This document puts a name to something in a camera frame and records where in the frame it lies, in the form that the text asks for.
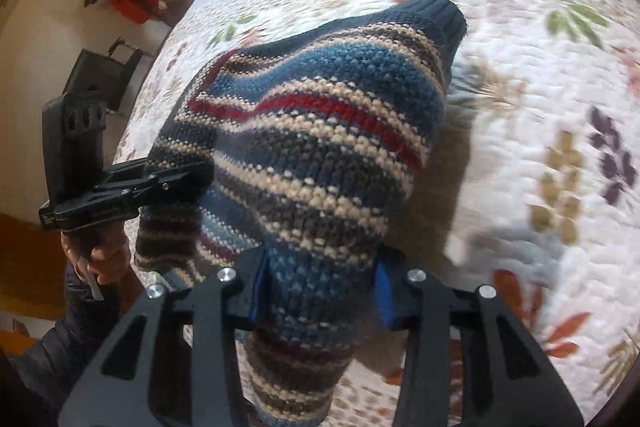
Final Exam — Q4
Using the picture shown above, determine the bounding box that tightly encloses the dark jacket forearm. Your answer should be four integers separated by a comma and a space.
1, 265, 120, 426

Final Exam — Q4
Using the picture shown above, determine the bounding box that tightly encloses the red bag on wall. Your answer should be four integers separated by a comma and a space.
110, 0, 167, 25

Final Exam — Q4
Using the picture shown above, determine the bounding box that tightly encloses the striped knit sweater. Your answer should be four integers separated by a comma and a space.
134, 0, 466, 426

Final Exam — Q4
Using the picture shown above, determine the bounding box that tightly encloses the floral quilted bedspread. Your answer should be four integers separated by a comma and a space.
115, 0, 639, 426

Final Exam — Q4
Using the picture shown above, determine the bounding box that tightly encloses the person's left hand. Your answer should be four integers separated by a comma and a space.
60, 222, 131, 286

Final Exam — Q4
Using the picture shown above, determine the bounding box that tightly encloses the black chair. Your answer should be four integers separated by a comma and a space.
63, 37, 153, 113

